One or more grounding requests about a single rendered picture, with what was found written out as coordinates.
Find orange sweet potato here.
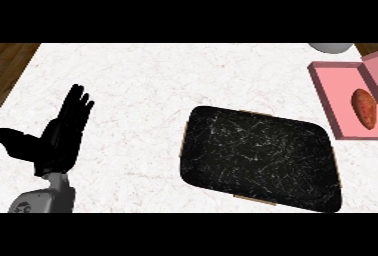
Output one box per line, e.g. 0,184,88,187
350,88,378,131

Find pink cardboard box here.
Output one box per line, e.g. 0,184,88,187
307,51,378,141

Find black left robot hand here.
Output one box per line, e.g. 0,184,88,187
0,83,96,178

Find grey round object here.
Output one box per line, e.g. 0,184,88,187
307,43,356,55

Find black marbled tray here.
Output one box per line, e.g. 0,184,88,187
177,105,344,213

